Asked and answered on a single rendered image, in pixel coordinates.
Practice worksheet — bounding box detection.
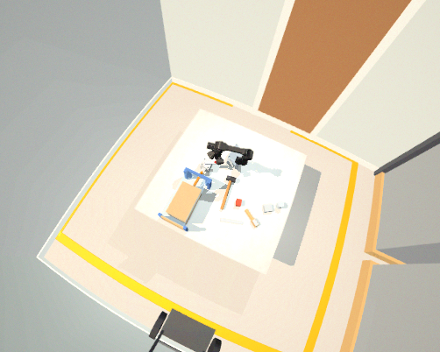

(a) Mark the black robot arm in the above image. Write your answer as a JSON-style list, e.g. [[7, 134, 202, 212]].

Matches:
[[206, 141, 254, 165]]

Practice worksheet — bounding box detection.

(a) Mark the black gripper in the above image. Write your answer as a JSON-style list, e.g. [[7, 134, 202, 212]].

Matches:
[[214, 151, 224, 165]]

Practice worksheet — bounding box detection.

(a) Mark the hammer with grey head and wooden handle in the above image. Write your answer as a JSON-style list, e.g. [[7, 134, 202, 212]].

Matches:
[[220, 175, 236, 210]]

